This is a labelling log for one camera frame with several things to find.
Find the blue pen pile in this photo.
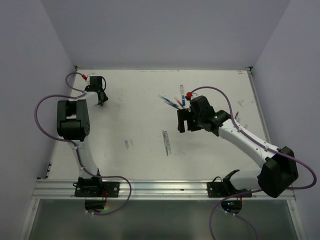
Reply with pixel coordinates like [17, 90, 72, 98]
[158, 94, 183, 110]

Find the grey pen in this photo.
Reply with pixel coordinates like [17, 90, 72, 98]
[162, 130, 169, 156]

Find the blue capped pen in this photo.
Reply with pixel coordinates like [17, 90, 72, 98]
[179, 84, 186, 106]

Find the clear pen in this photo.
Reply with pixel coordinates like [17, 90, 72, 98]
[164, 131, 172, 154]

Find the clear pen cap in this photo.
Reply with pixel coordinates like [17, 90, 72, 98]
[125, 140, 130, 149]

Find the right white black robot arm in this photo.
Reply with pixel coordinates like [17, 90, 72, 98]
[177, 96, 299, 198]

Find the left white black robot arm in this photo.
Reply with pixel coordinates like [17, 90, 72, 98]
[56, 75, 108, 179]

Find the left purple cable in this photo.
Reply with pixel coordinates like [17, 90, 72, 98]
[33, 71, 132, 216]

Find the purple cable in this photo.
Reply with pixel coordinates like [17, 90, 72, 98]
[209, 86, 316, 240]
[33, 71, 132, 216]

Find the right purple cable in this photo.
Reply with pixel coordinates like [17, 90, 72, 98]
[209, 86, 316, 240]

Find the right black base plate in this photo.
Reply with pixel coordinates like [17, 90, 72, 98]
[206, 169, 252, 198]

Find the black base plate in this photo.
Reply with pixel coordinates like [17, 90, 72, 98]
[72, 177, 120, 198]
[206, 169, 252, 198]

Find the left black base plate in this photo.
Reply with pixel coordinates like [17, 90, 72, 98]
[72, 177, 120, 198]

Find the aluminium mounting rail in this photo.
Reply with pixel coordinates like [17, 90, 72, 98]
[31, 178, 296, 200]

